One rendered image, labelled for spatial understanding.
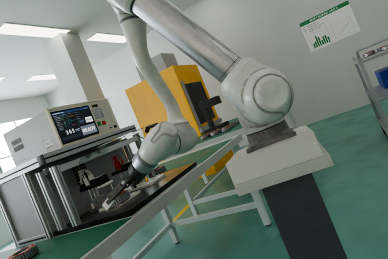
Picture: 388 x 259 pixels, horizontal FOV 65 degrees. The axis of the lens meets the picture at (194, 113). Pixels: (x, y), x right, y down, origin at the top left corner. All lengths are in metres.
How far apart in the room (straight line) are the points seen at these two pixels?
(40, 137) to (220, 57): 1.07
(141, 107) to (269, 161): 4.68
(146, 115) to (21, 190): 4.07
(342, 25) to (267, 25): 1.37
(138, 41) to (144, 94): 4.39
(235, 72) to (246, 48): 5.74
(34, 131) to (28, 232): 0.49
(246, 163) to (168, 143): 0.27
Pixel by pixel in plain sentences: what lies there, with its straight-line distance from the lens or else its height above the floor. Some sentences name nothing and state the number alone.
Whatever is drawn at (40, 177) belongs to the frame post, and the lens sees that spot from 1.57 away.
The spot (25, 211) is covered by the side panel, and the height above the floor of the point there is 0.90.
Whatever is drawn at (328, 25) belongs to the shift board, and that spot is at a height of 1.63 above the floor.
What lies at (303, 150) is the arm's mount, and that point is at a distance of 1.03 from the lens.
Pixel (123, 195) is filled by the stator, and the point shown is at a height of 0.83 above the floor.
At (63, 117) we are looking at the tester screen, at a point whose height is 1.26.
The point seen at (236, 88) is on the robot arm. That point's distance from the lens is 0.91.
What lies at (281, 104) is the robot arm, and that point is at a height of 0.95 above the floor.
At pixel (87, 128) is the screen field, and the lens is 1.73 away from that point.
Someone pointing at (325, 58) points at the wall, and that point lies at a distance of 6.43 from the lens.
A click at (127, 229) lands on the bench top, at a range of 1.20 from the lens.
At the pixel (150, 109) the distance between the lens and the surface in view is 5.50.
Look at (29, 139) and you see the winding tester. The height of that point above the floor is 1.23.
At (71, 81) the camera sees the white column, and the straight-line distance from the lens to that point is 5.89.
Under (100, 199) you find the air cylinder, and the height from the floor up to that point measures 0.81.
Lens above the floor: 1.01
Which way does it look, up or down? 1 degrees up
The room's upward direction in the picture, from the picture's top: 22 degrees counter-clockwise
